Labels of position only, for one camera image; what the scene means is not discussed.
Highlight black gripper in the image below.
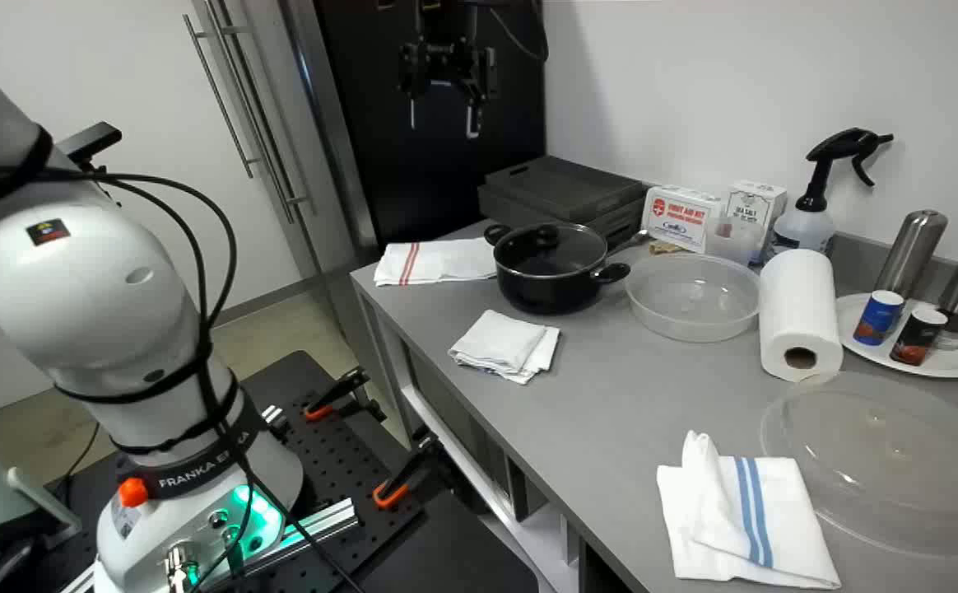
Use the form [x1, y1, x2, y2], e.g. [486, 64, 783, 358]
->
[397, 0, 498, 140]

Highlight aluminium rail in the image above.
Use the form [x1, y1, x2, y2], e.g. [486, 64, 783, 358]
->
[226, 495, 365, 575]

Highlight steel door handle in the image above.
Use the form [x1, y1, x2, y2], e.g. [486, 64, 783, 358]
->
[179, 10, 264, 180]
[203, 0, 317, 228]

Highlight black clamp orange handle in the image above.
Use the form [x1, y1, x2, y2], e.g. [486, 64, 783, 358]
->
[368, 436, 442, 514]
[299, 366, 375, 429]

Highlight brown spice jar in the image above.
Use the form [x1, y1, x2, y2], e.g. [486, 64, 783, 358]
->
[888, 303, 952, 370]

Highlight large clear plastic lid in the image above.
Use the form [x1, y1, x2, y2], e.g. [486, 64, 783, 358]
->
[756, 382, 958, 560]

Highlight spray bottle black trigger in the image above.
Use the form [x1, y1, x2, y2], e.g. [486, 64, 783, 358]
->
[769, 126, 896, 263]

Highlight clear plastic bowl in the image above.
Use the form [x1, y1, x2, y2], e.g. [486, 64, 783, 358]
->
[622, 249, 763, 346]

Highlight glass pot lid black knob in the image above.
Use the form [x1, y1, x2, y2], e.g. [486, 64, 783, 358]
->
[489, 221, 613, 284]

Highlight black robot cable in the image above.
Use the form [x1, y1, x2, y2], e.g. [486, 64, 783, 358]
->
[58, 162, 365, 593]

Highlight black cooking pot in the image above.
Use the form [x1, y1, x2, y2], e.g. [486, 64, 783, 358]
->
[483, 221, 636, 318]

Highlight white cardboard box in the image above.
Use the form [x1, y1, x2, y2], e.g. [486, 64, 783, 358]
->
[716, 179, 789, 268]

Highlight blue spice jar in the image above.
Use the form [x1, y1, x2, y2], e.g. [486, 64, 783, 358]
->
[849, 285, 907, 350]

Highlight tall black cabinet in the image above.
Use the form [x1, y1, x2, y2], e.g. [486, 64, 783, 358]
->
[308, 0, 553, 248]

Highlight black breadboard table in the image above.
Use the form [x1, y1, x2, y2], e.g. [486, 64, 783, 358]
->
[53, 350, 547, 593]

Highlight red and white box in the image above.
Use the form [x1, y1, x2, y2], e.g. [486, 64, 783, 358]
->
[638, 180, 727, 257]

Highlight white paper towel roll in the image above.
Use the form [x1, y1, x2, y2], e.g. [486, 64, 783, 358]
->
[756, 248, 847, 384]

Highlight white towel blue stripes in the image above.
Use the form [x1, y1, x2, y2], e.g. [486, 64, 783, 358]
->
[650, 429, 843, 593]

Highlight white towel red stripes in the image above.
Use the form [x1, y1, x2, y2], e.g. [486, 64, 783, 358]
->
[372, 237, 499, 289]

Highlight plain white folded cloth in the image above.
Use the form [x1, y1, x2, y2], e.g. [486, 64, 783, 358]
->
[446, 306, 564, 388]

